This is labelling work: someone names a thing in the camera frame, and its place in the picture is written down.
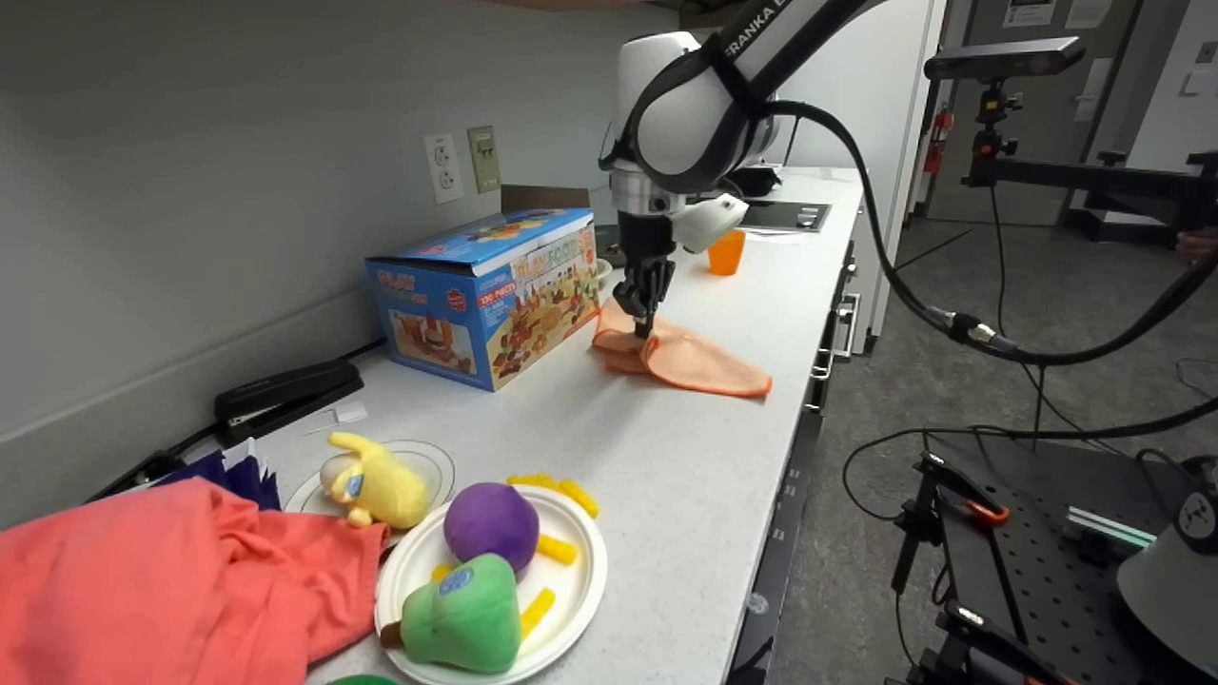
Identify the black stapler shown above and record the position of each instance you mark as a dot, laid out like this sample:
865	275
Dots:
289	396

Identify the purple plush ball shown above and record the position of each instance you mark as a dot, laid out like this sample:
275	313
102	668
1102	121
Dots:
492	528

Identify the white wall outlet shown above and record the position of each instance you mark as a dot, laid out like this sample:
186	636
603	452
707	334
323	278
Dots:
448	167

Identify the grey round base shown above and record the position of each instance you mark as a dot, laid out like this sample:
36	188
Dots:
1175	602

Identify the yellow toy fry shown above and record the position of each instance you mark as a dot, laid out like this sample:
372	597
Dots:
582	495
443	573
535	480
537	612
557	551

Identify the black stereo camera bar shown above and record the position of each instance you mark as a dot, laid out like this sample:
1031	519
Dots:
1009	59

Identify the small clear plate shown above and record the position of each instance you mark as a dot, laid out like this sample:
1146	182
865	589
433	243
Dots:
433	461

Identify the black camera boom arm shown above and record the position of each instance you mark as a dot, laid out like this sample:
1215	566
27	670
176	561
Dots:
1106	182

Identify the red wall mounted object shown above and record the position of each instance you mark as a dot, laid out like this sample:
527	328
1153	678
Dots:
941	139

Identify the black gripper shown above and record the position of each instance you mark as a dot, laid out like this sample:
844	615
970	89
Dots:
649	243

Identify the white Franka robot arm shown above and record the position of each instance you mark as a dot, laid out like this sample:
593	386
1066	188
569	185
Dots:
691	117

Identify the orange microfiber towel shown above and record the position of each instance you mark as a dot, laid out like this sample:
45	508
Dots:
700	366

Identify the green plush pear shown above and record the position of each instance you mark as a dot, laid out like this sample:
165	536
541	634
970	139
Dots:
465	621

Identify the black mounting clamp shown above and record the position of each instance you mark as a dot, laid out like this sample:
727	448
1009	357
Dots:
977	643

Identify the dark brown board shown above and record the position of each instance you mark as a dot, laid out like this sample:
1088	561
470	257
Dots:
537	199

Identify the coral red cloth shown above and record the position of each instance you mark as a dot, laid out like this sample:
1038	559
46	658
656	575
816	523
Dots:
153	584

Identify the large white paper plate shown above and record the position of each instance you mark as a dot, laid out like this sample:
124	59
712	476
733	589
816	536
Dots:
569	597

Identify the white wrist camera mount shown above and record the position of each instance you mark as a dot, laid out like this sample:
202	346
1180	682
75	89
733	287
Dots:
707	224

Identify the orange plastic cup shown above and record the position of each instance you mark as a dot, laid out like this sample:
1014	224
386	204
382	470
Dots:
727	254

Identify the blue toy food box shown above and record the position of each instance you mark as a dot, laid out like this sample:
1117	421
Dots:
483	306

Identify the navy blue cloth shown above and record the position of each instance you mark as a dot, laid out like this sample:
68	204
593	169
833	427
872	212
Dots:
234	475

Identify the black clamp with orange tip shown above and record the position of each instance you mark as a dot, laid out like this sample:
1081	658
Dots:
972	502

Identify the black induction cooktop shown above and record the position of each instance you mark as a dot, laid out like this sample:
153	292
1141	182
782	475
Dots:
793	215

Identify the black pot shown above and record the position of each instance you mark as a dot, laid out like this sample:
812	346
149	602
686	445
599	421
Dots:
762	185

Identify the beige wall switch plate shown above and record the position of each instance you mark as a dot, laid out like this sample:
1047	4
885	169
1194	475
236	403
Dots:
485	158

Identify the black perforated table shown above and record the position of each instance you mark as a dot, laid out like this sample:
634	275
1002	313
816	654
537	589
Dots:
1031	559

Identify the small white label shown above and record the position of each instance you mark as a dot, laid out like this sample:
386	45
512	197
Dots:
349	414

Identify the yellow plush toy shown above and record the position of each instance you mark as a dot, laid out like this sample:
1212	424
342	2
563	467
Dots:
386	489

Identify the green cup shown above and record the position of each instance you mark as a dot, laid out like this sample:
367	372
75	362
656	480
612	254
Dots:
362	678

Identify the light teal bar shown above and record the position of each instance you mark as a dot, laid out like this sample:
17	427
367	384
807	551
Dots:
1108	528

